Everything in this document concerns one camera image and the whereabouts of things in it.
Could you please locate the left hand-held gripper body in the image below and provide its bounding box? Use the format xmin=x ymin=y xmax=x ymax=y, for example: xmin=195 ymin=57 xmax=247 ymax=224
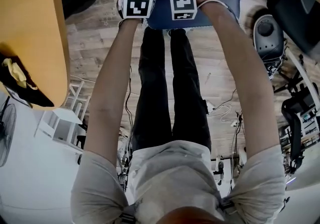
xmin=116 ymin=0 xmax=159 ymax=20

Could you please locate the person's left forearm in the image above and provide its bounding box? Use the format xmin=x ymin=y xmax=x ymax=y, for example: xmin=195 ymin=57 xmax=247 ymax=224
xmin=83 ymin=17 xmax=145 ymax=169

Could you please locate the person's right forearm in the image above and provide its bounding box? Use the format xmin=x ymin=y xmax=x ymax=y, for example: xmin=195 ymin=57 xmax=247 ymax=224
xmin=198 ymin=0 xmax=281 ymax=166

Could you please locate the black mesh headrest office chair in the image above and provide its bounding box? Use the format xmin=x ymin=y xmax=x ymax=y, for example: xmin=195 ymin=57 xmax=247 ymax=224
xmin=239 ymin=0 xmax=320 ymax=55

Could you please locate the round wooden table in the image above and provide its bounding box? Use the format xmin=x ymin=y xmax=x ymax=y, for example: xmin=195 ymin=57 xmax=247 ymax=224
xmin=0 ymin=0 xmax=106 ymax=111

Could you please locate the spare grey gripper device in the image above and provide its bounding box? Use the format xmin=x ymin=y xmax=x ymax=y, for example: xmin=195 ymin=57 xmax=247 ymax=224
xmin=266 ymin=60 xmax=284 ymax=81

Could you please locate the white metal rack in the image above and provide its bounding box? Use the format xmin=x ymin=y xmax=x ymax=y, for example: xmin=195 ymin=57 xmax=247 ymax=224
xmin=33 ymin=80 xmax=91 ymax=155

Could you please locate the black cloth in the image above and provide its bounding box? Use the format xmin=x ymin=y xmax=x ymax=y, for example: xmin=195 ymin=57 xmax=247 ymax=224
xmin=0 ymin=50 xmax=55 ymax=108

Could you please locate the yellow cloth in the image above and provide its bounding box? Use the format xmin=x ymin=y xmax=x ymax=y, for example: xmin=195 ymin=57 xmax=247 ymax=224
xmin=1 ymin=57 xmax=38 ymax=91

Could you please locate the person's grey shirt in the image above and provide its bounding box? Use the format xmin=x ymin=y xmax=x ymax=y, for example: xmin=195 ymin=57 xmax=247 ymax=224
xmin=70 ymin=140 xmax=287 ymax=224

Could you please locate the black standing fan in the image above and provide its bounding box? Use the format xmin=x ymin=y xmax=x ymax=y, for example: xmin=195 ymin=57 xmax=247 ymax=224
xmin=0 ymin=96 xmax=18 ymax=168

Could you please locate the black cable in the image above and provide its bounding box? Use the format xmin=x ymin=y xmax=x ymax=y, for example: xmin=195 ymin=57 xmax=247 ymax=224
xmin=124 ymin=65 xmax=134 ymax=144
xmin=217 ymin=87 xmax=238 ymax=109

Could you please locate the white cable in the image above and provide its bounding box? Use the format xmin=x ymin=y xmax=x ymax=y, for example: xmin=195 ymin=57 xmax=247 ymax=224
xmin=207 ymin=104 xmax=239 ymax=128

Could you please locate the grey shoulder strap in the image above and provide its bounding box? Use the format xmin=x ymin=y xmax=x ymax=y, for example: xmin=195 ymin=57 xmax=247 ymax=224
xmin=219 ymin=197 xmax=238 ymax=216
xmin=119 ymin=202 xmax=141 ymax=224

